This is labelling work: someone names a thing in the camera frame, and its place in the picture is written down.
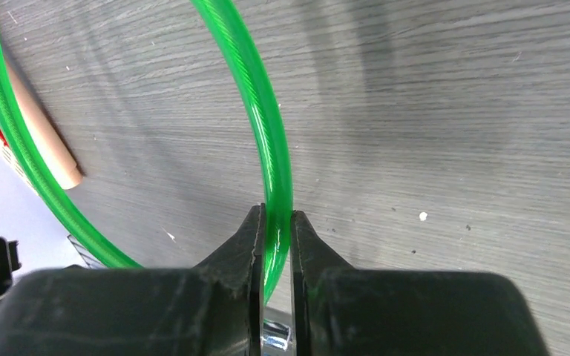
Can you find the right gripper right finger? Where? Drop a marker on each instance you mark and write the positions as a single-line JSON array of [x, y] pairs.
[[341, 310]]

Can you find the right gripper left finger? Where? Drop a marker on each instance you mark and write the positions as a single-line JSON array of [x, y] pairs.
[[213, 308]]

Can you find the green cable bike lock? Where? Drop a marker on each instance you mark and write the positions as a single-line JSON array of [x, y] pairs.
[[241, 55]]

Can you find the red white toy calculator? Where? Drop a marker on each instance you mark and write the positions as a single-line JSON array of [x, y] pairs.
[[7, 155]]

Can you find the beige toy microphone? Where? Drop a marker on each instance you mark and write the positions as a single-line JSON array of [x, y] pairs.
[[52, 149]]

